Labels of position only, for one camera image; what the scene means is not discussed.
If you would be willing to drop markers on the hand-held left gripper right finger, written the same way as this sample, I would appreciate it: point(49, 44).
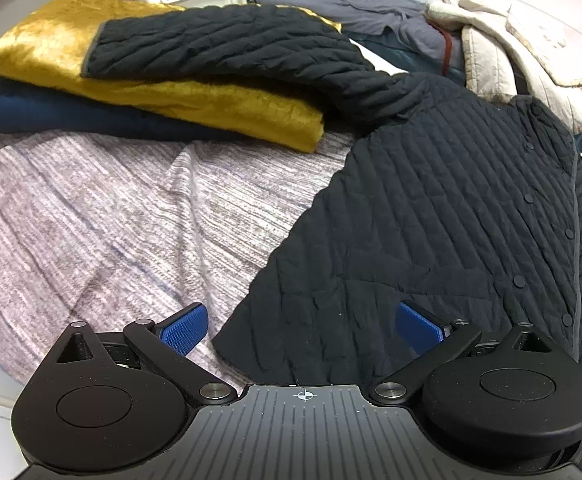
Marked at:
point(416, 322)

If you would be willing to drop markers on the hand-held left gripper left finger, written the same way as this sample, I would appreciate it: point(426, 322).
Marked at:
point(186, 327)

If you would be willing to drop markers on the black quilted jacket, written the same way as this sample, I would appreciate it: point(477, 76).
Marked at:
point(421, 185)

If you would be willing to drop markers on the pile of grey blue clothes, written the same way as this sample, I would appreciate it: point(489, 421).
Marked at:
point(413, 55)

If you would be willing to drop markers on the mauve knitted blanket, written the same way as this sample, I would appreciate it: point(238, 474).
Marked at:
point(96, 220)

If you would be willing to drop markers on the navy blue folded cloth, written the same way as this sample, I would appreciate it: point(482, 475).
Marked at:
point(46, 110)

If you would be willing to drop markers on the white bed sheet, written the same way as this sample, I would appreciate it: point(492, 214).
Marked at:
point(378, 60)

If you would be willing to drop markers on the cream quilted jacket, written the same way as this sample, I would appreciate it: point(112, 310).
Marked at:
point(491, 60)

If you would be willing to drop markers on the grey garment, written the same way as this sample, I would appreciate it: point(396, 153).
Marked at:
point(371, 10)

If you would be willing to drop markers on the yellow velvet folded cloth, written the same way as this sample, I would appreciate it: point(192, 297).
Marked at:
point(36, 45)

